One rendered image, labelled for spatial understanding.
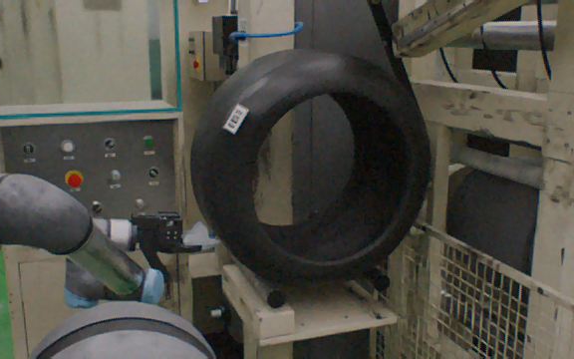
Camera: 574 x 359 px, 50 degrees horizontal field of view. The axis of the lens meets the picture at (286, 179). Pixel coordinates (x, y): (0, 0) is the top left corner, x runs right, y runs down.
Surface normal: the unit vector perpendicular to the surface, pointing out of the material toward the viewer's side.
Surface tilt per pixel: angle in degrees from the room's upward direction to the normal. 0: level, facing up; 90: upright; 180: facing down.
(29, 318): 90
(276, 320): 90
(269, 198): 90
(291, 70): 47
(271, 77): 51
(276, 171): 90
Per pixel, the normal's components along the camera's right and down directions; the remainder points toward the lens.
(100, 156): 0.34, 0.22
